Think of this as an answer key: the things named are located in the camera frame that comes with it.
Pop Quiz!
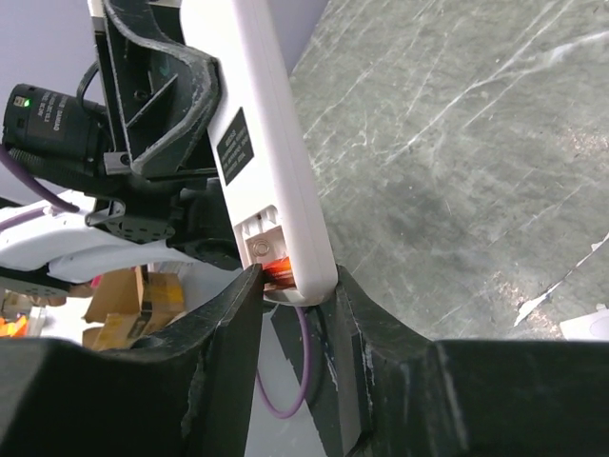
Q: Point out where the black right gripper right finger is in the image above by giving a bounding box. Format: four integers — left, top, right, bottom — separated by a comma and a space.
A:
313, 268, 608, 456

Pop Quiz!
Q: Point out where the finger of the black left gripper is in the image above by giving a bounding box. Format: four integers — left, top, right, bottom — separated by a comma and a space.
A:
103, 1, 222, 179

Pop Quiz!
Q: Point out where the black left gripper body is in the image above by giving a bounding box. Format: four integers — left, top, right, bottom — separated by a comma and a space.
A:
92, 1, 218, 218

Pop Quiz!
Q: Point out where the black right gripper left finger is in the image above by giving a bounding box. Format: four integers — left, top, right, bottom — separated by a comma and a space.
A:
1, 266, 264, 456

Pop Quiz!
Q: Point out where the white red remote control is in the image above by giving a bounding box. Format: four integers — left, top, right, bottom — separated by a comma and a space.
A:
180, 1, 338, 307

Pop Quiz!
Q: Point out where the red orange battery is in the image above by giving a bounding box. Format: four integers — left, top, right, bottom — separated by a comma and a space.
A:
263, 257, 295, 289

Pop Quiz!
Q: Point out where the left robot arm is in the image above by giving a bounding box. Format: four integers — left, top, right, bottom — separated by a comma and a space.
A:
1, 1, 239, 298

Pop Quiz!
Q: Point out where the white battery cover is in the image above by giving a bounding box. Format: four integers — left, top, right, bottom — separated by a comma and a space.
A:
560, 304, 609, 343

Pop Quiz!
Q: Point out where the base left purple cable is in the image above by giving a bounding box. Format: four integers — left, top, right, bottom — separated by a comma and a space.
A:
255, 304, 315, 420

